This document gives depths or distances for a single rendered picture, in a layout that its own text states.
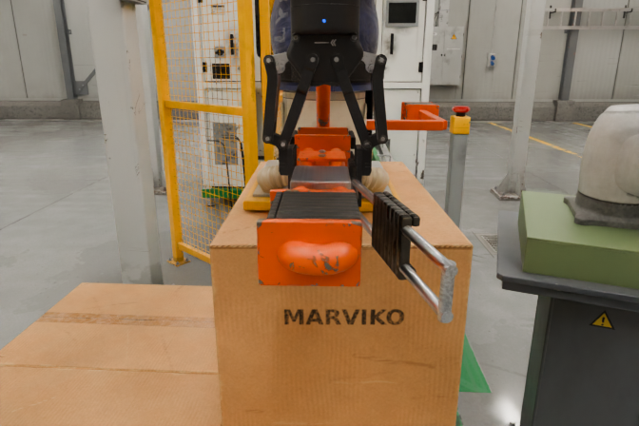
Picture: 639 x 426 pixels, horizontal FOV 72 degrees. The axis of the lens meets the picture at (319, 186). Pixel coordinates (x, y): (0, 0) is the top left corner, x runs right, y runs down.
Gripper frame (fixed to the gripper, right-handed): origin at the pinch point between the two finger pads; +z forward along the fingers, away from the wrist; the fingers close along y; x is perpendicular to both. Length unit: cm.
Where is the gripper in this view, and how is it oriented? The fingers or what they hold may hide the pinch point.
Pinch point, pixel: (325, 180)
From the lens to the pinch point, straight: 53.3
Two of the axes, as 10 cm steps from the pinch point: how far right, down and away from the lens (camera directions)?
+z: 0.0, 9.6, 2.7
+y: -10.0, -0.1, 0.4
